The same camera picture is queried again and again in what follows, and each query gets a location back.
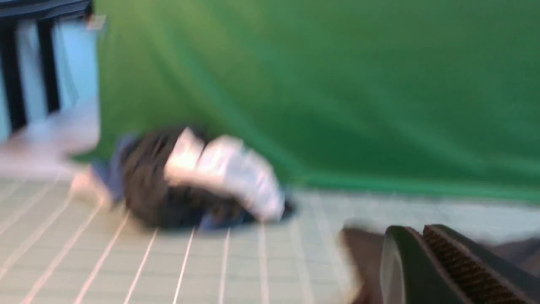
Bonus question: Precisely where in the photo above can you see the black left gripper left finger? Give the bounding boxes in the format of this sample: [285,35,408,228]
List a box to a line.
[380,225,472,304]

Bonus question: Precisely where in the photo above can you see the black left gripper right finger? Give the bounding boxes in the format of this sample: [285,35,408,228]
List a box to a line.
[423,224,539,304]

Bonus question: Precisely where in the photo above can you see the dark gray long-sleeve top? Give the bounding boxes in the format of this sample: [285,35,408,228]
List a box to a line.
[341,224,540,304]

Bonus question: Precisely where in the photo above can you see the green backdrop cloth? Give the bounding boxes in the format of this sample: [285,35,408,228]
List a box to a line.
[75,0,540,202]

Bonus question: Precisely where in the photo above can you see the white crumpled garment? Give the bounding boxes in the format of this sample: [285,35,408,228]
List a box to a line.
[163,127,286,223]

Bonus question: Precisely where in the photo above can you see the dark gray crumpled garment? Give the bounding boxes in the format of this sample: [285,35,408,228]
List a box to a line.
[122,125,295,230]

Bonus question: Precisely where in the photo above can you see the blue crumpled garment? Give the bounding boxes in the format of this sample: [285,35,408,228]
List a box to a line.
[91,133,139,206]

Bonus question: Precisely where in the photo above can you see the teal grid table mat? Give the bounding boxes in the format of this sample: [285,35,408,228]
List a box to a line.
[0,179,539,304]

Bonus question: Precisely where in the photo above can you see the black window frame bars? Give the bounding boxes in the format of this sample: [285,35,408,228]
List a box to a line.
[1,0,93,137]

